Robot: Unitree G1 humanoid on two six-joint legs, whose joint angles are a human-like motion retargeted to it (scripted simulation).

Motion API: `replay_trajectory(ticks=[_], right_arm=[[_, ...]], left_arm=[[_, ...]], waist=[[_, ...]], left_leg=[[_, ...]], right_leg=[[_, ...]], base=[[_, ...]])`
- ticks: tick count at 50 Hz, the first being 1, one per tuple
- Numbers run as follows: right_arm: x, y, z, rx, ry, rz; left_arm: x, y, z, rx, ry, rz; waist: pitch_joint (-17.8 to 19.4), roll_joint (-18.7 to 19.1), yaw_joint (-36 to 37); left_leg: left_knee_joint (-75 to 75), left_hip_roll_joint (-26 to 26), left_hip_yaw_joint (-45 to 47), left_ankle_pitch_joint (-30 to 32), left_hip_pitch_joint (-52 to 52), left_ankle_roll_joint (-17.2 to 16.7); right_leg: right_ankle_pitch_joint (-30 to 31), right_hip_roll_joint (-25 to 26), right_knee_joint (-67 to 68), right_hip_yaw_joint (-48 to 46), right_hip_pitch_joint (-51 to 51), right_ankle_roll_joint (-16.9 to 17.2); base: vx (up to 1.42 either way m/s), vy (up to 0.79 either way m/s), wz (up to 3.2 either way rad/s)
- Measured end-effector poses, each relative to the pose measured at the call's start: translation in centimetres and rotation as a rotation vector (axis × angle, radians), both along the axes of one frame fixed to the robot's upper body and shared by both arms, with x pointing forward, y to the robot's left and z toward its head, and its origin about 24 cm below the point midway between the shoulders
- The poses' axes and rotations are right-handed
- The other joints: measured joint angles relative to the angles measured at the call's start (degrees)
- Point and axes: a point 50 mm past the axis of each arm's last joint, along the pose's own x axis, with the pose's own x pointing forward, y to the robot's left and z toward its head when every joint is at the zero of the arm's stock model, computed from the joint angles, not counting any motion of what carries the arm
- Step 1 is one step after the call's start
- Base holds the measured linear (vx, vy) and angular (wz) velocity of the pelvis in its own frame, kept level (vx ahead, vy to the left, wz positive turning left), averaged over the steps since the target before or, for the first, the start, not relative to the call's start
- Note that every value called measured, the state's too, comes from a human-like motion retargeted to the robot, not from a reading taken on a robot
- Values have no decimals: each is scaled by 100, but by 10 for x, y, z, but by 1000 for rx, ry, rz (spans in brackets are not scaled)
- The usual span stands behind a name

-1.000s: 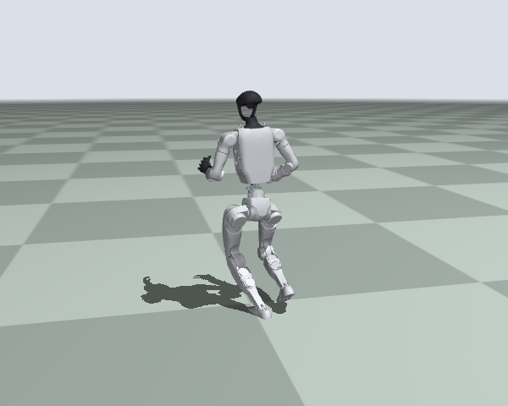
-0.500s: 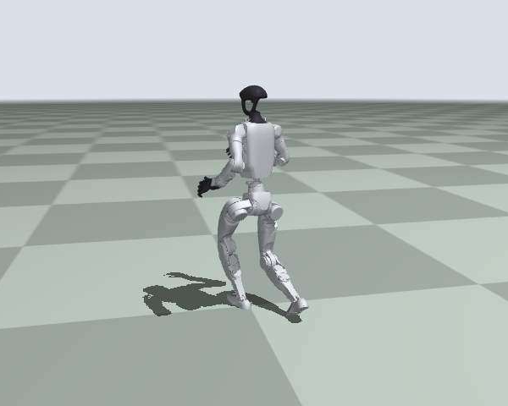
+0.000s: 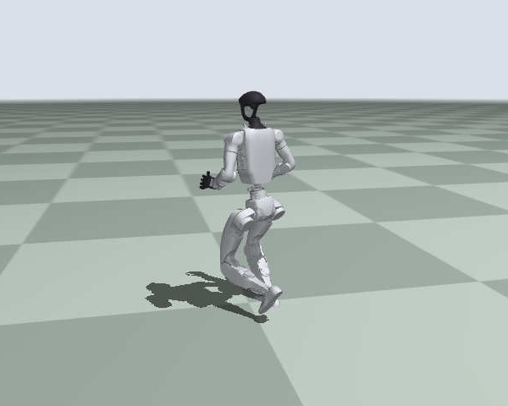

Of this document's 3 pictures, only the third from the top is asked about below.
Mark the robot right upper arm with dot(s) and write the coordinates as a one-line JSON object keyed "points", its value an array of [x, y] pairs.
{"points": [[283, 150]]}

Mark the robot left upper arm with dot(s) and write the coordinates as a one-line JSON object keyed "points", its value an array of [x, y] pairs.
{"points": [[232, 142]]}

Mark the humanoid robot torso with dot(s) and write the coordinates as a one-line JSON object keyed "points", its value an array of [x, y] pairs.
{"points": [[255, 165]]}

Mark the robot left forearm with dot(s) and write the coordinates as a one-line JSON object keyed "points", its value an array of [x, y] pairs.
{"points": [[217, 183]]}

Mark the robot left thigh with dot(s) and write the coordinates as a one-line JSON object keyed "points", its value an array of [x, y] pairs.
{"points": [[239, 222]]}

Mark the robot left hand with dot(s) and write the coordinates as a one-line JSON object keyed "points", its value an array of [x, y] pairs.
{"points": [[206, 181]]}

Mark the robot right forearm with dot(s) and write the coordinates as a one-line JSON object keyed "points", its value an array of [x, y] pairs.
{"points": [[278, 171]]}

